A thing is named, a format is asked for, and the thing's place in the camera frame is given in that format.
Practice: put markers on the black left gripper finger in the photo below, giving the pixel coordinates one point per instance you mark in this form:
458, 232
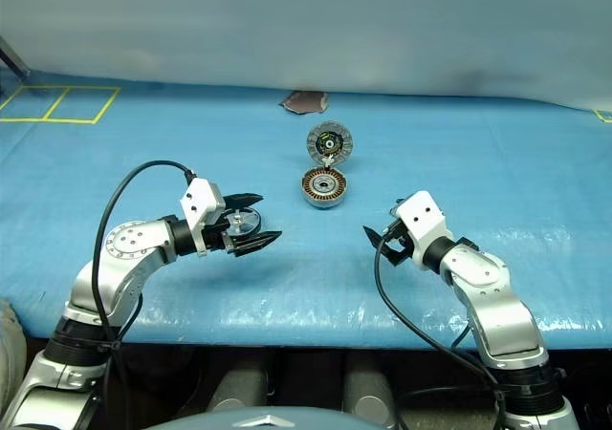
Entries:
253, 242
244, 199

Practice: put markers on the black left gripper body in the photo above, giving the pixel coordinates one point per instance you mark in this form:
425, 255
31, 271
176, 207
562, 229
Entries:
215, 236

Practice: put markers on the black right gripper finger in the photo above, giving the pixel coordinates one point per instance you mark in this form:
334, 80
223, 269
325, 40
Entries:
393, 257
377, 241

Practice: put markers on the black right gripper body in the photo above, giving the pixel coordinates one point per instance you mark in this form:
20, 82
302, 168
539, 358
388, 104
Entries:
398, 239

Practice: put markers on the silver rotor disc with shaft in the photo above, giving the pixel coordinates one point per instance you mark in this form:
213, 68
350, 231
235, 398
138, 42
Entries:
244, 221

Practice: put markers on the silver motor base copper windings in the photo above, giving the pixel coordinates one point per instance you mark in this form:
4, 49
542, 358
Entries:
325, 198

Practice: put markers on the round motor cover circuit board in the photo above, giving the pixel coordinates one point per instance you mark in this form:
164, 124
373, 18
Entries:
330, 141

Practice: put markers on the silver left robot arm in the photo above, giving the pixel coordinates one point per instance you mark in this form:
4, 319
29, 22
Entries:
124, 248

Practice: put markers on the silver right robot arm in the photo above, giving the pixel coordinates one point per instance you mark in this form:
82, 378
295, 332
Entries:
497, 306

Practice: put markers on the blue table cover sheet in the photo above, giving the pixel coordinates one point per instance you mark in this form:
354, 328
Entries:
430, 162

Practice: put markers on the brown torn patch in cover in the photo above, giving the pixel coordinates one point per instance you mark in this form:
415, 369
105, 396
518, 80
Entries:
301, 101

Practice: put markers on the grey rounded robot leg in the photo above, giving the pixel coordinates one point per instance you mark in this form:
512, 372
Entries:
239, 387
368, 392

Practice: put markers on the grey-blue robot torso shell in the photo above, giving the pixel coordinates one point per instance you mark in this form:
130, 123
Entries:
258, 420

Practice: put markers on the white backdrop sheet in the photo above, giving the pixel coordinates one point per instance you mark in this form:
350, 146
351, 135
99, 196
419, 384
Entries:
287, 19

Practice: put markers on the black stand leg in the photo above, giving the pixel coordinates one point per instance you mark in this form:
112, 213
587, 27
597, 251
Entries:
14, 62

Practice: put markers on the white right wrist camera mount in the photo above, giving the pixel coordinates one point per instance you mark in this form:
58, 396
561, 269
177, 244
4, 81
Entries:
421, 215

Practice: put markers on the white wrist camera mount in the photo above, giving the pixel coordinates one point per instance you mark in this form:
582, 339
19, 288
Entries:
198, 200
421, 215

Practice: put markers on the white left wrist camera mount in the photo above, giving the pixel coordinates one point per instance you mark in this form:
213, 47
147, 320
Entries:
198, 200

